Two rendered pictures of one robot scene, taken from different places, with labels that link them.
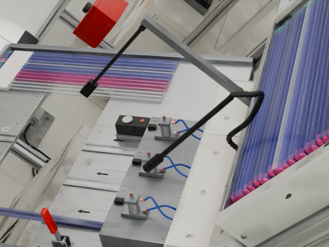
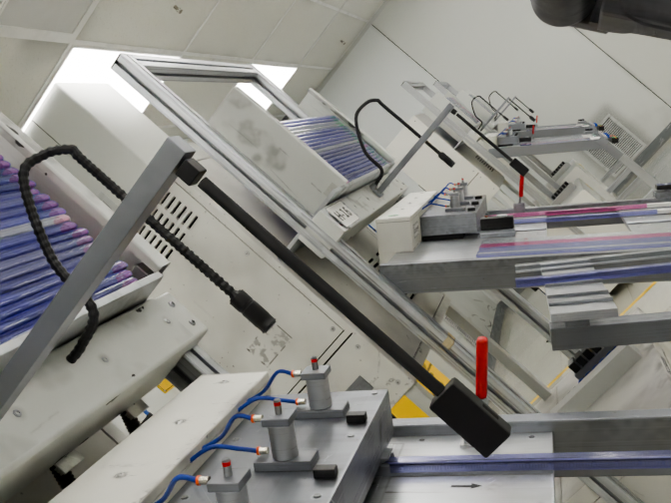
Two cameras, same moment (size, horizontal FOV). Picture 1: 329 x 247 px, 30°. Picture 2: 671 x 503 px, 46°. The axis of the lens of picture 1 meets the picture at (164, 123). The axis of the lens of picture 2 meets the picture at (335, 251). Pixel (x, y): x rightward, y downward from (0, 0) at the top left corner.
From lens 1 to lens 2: 1.63 m
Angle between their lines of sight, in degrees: 131
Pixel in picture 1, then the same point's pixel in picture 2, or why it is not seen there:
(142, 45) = not seen: outside the picture
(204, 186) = (175, 427)
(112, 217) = (366, 405)
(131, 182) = (335, 446)
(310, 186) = (48, 184)
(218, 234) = (174, 325)
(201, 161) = (162, 458)
